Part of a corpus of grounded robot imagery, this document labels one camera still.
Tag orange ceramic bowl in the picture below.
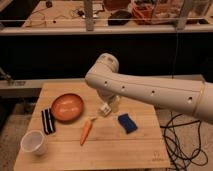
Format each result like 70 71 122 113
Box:
51 93 84 121

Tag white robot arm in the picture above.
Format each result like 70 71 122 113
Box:
85 53 213 124

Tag orange carrot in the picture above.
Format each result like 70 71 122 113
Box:
80 118 96 145

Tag blue sponge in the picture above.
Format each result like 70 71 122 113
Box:
118 114 137 134

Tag black object on bench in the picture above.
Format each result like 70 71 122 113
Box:
108 10 132 26

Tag orange box on bench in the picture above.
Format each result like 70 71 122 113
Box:
132 5 152 25

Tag translucent plastic cup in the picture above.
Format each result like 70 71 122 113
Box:
20 130 46 155

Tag grey metal post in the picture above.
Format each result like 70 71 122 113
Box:
83 0 94 31
175 0 193 30

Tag black floor cables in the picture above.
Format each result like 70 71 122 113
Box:
159 111 209 171

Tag grey metal post right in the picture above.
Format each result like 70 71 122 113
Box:
175 0 193 30

